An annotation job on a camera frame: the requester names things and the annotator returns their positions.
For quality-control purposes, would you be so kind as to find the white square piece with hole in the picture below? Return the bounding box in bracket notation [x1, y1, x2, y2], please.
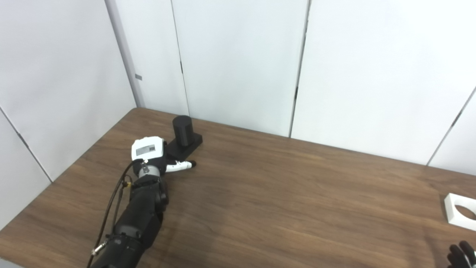
[444, 193, 476, 232]

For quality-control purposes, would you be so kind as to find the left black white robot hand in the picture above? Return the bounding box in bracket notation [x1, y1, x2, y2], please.
[131, 137, 197, 177]

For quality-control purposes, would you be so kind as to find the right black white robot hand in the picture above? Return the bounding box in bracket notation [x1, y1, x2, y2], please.
[447, 241, 476, 268]

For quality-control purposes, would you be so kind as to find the black peg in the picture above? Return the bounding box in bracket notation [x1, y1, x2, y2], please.
[164, 115, 203, 159]

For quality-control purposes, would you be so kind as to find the grey partition post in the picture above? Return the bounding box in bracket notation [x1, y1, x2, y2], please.
[105, 0, 145, 108]

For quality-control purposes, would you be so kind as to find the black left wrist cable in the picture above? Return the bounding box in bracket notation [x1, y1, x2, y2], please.
[86, 160, 144, 268]

